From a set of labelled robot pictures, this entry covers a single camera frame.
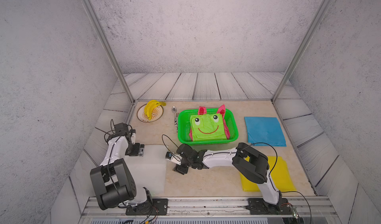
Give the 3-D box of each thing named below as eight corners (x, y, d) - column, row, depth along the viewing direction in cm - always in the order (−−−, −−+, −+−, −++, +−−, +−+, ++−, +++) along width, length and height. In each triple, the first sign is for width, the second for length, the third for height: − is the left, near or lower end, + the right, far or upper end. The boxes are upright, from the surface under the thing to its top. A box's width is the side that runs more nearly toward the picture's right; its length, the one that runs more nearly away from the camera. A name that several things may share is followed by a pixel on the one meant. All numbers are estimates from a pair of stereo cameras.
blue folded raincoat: (249, 146, 97) (251, 143, 95) (242, 120, 112) (243, 117, 109) (287, 146, 97) (289, 143, 95) (275, 119, 111) (277, 117, 109)
